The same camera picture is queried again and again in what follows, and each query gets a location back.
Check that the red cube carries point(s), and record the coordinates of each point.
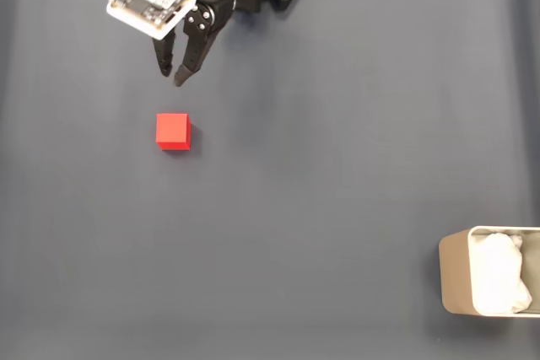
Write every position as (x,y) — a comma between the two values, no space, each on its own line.
(172,128)

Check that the beige metal box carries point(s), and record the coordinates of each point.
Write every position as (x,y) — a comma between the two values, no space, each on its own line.
(455,271)

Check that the white crumpled cloth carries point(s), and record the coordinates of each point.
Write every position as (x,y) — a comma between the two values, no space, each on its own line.
(500,271)

